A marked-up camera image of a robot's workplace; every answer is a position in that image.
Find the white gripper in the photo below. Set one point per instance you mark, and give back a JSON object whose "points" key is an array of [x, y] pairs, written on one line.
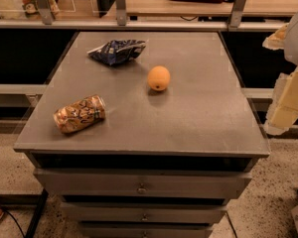
{"points": [[297, 40]]}

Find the orange soda can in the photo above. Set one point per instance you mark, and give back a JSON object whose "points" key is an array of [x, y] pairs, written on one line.
{"points": [[80, 115]]}

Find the orange fruit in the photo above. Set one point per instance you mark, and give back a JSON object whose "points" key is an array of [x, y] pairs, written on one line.
{"points": [[158, 78]]}

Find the grey drawer cabinet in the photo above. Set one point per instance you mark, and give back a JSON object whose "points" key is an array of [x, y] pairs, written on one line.
{"points": [[193, 144]]}

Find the blue chip bag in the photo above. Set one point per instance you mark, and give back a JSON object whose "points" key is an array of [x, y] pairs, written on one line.
{"points": [[118, 52]]}

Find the top drawer knob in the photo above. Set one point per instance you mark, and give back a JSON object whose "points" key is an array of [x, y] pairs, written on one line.
{"points": [[141, 188]]}

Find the drawer knob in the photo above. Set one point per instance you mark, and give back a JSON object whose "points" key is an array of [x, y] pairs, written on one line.
{"points": [[144, 218], [141, 188]]}

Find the middle drawer knob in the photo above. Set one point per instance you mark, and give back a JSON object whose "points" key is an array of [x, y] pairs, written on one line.
{"points": [[144, 218]]}

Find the right metal post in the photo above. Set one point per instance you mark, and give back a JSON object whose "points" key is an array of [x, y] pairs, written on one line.
{"points": [[236, 13]]}

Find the metal post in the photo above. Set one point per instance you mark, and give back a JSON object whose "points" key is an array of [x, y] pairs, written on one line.
{"points": [[121, 15], [45, 12], [236, 13]]}

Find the middle metal post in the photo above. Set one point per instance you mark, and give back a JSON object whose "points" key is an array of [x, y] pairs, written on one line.
{"points": [[121, 15]]}

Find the left metal post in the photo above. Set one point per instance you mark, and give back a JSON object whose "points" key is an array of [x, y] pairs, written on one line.
{"points": [[45, 12]]}

